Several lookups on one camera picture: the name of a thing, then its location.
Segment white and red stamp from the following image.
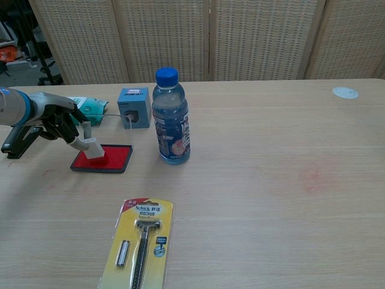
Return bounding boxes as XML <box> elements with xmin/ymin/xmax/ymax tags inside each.
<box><xmin>82</xmin><ymin>137</ymin><xmax>109</xmax><ymax>165</ymax></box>

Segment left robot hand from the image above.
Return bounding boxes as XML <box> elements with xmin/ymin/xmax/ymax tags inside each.
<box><xmin>31</xmin><ymin>92</ymin><xmax>91</xmax><ymax>151</ymax></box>

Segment small blue cardboard box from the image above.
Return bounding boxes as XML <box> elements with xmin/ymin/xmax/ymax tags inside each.
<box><xmin>117</xmin><ymin>87</ymin><xmax>152</xmax><ymax>129</ymax></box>

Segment green wet wipes pack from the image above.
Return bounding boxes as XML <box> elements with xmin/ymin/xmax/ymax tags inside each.
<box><xmin>66</xmin><ymin>96</ymin><xmax>111</xmax><ymax>126</ymax></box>

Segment yellow razor blister pack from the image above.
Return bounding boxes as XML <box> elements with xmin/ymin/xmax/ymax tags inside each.
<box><xmin>98</xmin><ymin>197</ymin><xmax>176</xmax><ymax>289</ymax></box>

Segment wooden rattan folding screen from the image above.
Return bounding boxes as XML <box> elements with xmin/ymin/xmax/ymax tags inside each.
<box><xmin>28</xmin><ymin>0</ymin><xmax>385</xmax><ymax>85</ymax></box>

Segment grey round cable grommet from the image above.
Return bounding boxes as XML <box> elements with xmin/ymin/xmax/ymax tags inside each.
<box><xmin>331</xmin><ymin>87</ymin><xmax>360</xmax><ymax>99</ymax></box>

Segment black stapler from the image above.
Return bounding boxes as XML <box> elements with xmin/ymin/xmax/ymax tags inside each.
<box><xmin>1</xmin><ymin>125</ymin><xmax>43</xmax><ymax>160</ymax></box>

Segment orange object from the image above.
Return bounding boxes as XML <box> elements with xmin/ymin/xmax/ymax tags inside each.
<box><xmin>0</xmin><ymin>46</ymin><xmax>17</xmax><ymax>63</ymax></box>

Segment blue capped drink bottle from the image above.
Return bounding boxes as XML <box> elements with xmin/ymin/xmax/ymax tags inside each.
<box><xmin>151</xmin><ymin>67</ymin><xmax>191</xmax><ymax>166</ymax></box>

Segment red ink pad clear lid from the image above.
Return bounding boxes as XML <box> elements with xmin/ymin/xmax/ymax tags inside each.
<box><xmin>70</xmin><ymin>113</ymin><xmax>134</xmax><ymax>174</ymax></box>

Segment black tripod stand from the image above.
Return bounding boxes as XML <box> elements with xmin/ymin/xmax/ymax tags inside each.
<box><xmin>17</xmin><ymin>0</ymin><xmax>64</xmax><ymax>87</ymax></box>

